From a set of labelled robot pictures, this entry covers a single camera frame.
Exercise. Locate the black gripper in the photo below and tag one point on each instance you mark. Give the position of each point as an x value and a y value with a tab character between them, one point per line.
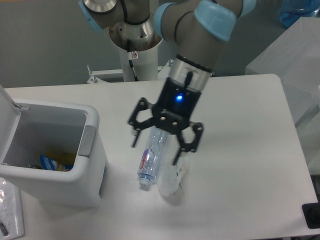
170	113

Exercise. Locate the white plastic trash can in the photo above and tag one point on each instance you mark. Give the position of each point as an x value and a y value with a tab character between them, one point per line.
65	132

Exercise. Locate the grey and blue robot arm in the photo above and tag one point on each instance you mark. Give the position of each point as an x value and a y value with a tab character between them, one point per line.
200	29

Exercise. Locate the clear plastic water bottle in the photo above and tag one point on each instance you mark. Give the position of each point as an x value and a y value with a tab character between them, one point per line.
152	157

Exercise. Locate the blue snack wrapper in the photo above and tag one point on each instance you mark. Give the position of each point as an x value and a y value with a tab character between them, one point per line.
53	165

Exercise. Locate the white side table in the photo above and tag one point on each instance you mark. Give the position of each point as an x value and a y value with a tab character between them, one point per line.
294	57

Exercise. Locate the black device at table edge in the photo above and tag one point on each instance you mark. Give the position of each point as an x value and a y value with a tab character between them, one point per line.
311	212

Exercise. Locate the clear plastic tray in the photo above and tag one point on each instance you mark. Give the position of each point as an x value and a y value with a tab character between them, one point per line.
11	211

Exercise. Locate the white metal base frame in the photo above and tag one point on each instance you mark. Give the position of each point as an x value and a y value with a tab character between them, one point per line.
116	75

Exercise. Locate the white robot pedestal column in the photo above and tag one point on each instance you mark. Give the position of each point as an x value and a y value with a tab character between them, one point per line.
139	65

